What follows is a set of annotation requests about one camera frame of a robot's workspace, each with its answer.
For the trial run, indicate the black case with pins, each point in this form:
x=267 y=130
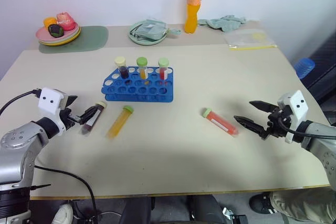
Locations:
x=324 y=72

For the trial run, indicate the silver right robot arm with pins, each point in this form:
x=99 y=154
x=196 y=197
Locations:
x=320 y=140

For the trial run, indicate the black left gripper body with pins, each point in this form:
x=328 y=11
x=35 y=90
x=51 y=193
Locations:
x=68 y=119

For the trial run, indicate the blue test tube rack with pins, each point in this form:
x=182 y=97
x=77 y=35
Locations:
x=136 y=90

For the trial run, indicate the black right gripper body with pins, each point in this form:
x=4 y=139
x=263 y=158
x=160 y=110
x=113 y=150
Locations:
x=278 y=123

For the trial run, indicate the orange soda plastic bottle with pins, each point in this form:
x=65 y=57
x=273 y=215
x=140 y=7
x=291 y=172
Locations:
x=193 y=9

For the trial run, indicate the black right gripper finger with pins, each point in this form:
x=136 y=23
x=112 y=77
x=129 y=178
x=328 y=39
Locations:
x=249 y=124
x=263 y=106

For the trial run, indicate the dark purple green toy food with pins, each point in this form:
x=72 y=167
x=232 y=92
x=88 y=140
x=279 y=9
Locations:
x=55 y=30

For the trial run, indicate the blue ribbed cylinder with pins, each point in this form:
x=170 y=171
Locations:
x=304 y=67

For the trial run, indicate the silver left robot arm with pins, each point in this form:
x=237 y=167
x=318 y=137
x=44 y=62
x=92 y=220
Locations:
x=18 y=142

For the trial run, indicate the stack of coloured plates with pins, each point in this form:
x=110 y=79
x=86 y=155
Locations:
x=69 y=40

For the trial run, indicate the green-capped red liquid tube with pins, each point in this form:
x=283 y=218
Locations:
x=163 y=69
x=221 y=123

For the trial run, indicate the pink toy food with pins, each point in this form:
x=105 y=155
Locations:
x=66 y=20

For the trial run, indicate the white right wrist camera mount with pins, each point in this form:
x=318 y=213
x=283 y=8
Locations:
x=299 y=106

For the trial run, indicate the pale green folded pouch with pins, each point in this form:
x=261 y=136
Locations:
x=151 y=30

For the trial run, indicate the green-capped orange liquid tube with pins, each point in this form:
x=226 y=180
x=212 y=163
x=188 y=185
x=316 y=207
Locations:
x=119 y=123
x=142 y=69

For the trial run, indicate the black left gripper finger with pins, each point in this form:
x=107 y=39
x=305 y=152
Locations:
x=90 y=112
x=72 y=100

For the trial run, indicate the green placemat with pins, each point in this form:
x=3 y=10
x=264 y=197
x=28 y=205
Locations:
x=89 y=39

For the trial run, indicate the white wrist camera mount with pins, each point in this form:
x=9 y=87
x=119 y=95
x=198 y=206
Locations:
x=50 y=98
x=299 y=106

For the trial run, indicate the yellow-capped purple liquid tube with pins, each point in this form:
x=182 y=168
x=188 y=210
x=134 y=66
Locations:
x=123 y=69
x=101 y=105

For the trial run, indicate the pale green cloth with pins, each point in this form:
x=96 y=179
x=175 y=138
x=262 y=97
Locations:
x=225 y=23

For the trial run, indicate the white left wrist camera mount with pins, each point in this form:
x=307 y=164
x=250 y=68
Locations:
x=50 y=98

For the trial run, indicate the orange toy food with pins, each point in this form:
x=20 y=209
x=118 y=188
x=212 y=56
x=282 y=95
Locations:
x=50 y=21

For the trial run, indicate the khaki trouser leg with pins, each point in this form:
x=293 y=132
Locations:
x=307 y=204

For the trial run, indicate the clear plastic zip bag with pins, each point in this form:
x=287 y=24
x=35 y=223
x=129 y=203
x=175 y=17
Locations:
x=249 y=40

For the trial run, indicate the black shoe with white stripes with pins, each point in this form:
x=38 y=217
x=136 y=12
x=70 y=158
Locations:
x=262 y=204

